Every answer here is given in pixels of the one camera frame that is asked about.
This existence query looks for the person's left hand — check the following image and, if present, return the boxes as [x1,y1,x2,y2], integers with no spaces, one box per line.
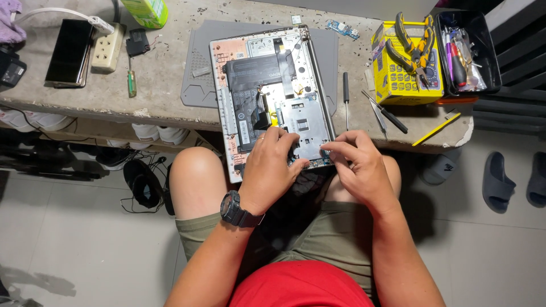
[238,126,310,216]

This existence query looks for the person's right hand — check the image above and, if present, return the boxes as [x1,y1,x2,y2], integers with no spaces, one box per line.
[320,130,402,215]

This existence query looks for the silver laptop chassis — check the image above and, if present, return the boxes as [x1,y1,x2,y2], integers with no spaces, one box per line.
[208,25,338,184]

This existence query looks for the person's right leg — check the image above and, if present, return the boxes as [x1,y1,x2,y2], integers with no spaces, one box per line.
[323,154,402,206]

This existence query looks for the person's leg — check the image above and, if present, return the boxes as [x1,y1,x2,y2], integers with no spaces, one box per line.
[323,154,402,206]
[169,147,239,221]

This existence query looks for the dark cloth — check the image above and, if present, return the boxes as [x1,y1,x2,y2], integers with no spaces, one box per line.
[289,167,331,198]

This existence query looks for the black wristwatch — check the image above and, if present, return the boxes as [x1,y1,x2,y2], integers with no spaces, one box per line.
[220,190,265,228]

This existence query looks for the metal tweezers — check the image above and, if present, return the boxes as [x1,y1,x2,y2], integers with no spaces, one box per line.
[369,97,389,141]

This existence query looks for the person's left leg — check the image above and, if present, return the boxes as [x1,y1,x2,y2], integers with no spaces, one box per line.
[169,147,239,221]

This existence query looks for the olive green shorts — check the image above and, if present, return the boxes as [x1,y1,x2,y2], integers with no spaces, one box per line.
[175,200,385,300]

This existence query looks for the grey slide sandal with logo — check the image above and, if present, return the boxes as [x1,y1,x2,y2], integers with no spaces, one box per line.
[420,147,464,186]

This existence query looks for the yellow pry stick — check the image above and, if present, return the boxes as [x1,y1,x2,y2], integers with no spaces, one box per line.
[411,112,462,148]

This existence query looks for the slim black precision screwdriver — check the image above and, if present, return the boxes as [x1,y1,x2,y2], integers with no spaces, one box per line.
[342,71,351,132]

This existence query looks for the yellow multimeter box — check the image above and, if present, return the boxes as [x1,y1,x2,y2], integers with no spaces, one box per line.
[371,21,444,106]

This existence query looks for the black laptop battery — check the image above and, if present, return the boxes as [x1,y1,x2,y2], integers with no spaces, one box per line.
[222,53,296,153]

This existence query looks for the grey repair mat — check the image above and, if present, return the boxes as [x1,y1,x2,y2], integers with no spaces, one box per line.
[180,19,339,116]

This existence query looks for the red shirt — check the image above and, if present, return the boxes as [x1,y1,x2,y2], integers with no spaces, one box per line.
[228,260,376,307]

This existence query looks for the yellow black cutting pliers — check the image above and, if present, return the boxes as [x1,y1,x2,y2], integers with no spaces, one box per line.
[385,39,421,75]

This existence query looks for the black shoe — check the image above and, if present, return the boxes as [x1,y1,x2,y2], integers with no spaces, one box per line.
[123,159,166,210]

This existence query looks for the dark blue slide sandal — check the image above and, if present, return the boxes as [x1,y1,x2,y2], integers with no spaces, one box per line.
[481,151,517,214]
[526,151,546,209]

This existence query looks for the yellow black long-nose pliers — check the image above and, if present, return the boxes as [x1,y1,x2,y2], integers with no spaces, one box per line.
[394,11,437,88]

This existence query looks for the small blue circuit board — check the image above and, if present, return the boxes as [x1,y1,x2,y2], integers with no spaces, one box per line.
[325,19,361,41]

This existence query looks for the black tool tray with tools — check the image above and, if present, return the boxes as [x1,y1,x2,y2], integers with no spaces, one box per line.
[434,10,503,97]

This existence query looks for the black laptop speaker module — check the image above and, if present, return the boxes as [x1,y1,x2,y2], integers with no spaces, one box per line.
[125,28,151,58]

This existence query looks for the black slatted crate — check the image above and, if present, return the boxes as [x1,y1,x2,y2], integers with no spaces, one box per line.
[472,0,546,138]

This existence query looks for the green plastic bottle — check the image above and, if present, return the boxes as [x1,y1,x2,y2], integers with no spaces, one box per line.
[120,0,169,30]

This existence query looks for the white power strip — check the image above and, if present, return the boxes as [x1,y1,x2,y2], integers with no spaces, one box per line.
[91,22,125,73]

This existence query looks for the black smartphone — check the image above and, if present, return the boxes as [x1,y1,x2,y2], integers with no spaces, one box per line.
[44,18,96,89]

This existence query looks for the purple cloth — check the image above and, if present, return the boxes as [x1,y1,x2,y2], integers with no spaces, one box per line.
[0,0,27,44]

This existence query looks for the thick black handled screwdriver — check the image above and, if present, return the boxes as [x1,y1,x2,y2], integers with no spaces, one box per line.
[361,89,409,135]

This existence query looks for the red handled screwdriver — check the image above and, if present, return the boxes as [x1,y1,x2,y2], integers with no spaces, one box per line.
[449,42,468,88]

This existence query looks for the green handled screwdriver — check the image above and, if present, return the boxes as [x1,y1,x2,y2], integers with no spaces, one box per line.
[127,55,137,98]

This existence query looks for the white plug with cable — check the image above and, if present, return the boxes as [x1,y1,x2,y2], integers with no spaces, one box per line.
[12,7,115,35]

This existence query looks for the black camera device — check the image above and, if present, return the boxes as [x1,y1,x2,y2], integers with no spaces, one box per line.
[0,44,27,88]

